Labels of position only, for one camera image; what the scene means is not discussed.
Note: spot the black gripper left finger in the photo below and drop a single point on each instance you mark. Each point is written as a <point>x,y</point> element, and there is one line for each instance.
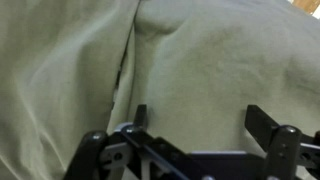
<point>140,116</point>

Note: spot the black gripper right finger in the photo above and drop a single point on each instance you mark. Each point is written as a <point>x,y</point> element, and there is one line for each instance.
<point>260,123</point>

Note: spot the olive green cloth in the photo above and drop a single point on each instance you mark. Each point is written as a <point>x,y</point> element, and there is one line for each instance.
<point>200,66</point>

